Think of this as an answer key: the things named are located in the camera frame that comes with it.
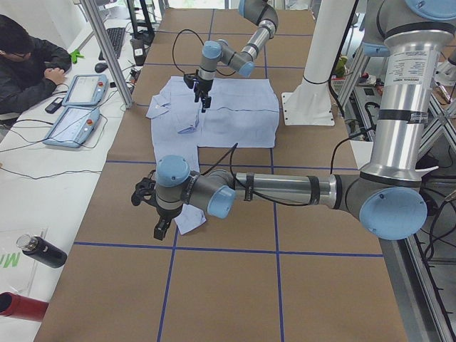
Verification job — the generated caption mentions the light blue striped shirt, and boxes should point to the light blue striped shirt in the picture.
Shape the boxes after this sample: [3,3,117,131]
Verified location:
[145,76,280,236]

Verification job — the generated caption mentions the black keyboard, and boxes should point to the black keyboard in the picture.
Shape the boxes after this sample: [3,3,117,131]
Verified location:
[106,27,125,58]

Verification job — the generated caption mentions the black computer mouse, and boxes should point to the black computer mouse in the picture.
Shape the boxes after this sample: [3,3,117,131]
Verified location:
[94,62,108,73]

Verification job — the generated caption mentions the white central pillar with base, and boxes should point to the white central pillar with base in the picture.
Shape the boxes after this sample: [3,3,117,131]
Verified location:
[281,0,358,126]

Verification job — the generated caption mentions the upper blue teach pendant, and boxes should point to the upper blue teach pendant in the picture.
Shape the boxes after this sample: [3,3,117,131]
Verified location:
[62,73,109,107]

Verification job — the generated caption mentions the blue teach pendant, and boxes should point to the blue teach pendant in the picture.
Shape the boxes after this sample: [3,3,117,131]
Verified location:
[62,73,109,107]
[43,106,100,148]

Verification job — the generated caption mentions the black bottle with clear cap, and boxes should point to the black bottle with clear cap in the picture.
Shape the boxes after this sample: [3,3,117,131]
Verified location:
[16,234,68,269]

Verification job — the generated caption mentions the lower blue teach pendant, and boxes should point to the lower blue teach pendant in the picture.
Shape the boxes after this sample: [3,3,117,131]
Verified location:
[43,106,100,148]

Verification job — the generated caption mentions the white side table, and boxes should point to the white side table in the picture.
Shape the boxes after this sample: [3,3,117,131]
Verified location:
[0,19,143,342]

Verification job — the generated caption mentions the green plastic clip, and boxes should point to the green plastic clip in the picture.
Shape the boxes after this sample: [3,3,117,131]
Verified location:
[69,49,85,64]

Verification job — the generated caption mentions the black mobile phone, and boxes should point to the black mobile phone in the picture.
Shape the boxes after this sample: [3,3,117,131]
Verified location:
[44,97,63,114]

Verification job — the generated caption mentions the seated person in black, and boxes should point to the seated person in black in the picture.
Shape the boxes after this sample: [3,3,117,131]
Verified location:
[1,15,72,115]

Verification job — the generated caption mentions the red cylinder bottle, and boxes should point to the red cylinder bottle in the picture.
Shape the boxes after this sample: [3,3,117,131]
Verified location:
[1,292,48,322]

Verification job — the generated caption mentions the aluminium frame post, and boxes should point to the aluminium frame post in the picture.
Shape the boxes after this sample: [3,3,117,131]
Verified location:
[81,0,133,109]

